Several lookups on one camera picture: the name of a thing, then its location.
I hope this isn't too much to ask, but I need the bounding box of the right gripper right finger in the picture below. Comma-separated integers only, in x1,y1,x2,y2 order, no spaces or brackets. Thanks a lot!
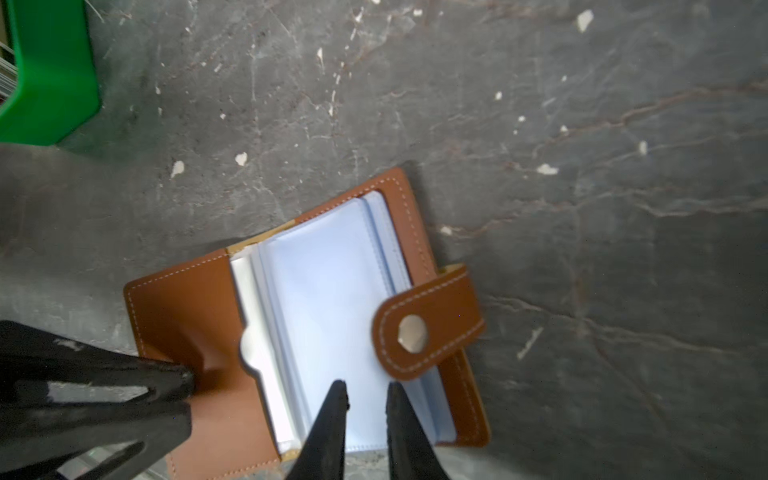
386,382,449,480

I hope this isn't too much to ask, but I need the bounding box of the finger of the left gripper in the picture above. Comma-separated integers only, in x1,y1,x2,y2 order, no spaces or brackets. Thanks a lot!
1,320,195,404
1,401,192,479

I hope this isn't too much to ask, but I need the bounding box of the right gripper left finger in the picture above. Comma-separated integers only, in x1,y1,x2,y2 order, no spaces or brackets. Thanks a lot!
285,380,349,480

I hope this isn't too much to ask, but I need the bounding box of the brown leather card holder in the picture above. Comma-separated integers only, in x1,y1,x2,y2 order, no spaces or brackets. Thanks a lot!
124,168,490,479

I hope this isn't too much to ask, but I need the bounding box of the green plastic card tray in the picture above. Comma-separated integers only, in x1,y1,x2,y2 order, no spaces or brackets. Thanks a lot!
1,0,100,146

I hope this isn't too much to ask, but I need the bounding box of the stack of credit cards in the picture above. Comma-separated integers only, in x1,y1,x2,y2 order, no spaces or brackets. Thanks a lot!
0,31,18,103

